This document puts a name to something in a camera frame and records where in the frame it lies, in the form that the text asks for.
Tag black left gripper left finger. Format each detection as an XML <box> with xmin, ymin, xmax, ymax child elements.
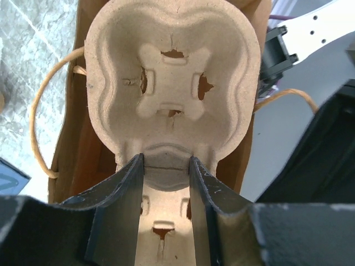
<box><xmin>1</xmin><ymin>154</ymin><xmax>144</xmax><ymax>265</ymax></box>

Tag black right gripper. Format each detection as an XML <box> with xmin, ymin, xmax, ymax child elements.
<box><xmin>258</xmin><ymin>80</ymin><xmax>354</xmax><ymax>203</ymax></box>

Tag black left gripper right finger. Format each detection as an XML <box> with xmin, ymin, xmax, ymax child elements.
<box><xmin>189</xmin><ymin>157</ymin><xmax>354</xmax><ymax>265</ymax></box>

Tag brown pulp cup carrier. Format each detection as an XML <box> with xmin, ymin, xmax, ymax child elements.
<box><xmin>84</xmin><ymin>1</ymin><xmax>261</xmax><ymax>265</ymax></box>

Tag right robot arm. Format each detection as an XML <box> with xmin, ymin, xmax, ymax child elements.
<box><xmin>255</xmin><ymin>1</ymin><xmax>354</xmax><ymax>204</ymax></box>

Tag blue alphabet placemat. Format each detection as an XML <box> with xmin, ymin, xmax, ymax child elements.
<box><xmin>0</xmin><ymin>158</ymin><xmax>31</xmax><ymax>196</ymax></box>

